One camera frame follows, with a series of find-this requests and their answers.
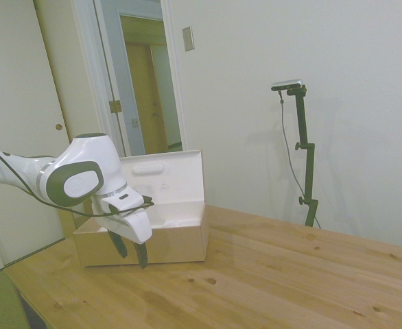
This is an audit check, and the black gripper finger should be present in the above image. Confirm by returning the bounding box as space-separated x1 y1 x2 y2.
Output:
106 228 130 260
132 240 150 270

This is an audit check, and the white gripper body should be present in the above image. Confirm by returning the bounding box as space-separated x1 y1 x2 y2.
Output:
91 186 154 244

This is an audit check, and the cardboard box with hinged lid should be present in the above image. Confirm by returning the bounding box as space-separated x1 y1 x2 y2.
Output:
73 149 209 268

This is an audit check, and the wooden hallway door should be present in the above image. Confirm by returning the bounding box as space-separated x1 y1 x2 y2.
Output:
125 42 169 156

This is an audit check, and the white open door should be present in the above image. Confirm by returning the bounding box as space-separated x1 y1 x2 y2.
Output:
93 0 147 158

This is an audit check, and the white sliding closet door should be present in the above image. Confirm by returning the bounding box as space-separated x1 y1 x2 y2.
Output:
0 0 77 279

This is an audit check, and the black jointed camera stand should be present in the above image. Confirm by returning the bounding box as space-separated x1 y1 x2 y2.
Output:
286 85 320 228

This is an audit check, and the beige wall switch plate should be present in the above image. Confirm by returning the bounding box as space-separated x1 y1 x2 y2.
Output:
182 26 196 53

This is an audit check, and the silver camera on stand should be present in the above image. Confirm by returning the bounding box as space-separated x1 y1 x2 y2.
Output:
271 78 305 93

